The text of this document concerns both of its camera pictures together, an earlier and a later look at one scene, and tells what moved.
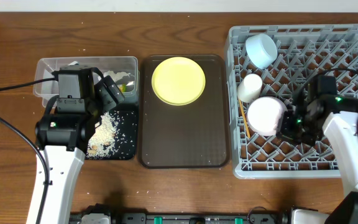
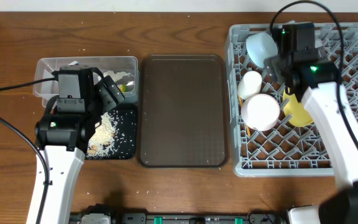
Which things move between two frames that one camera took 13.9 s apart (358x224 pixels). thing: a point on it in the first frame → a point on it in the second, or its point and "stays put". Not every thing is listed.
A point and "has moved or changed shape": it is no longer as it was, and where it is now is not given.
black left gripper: x=109 y=102 stays put
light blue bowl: x=261 y=50 stays put
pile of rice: x=102 y=142 stays put
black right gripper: x=289 y=125 → x=276 y=65
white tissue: x=116 y=76 stays put
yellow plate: x=178 y=81 has moved or changed shape
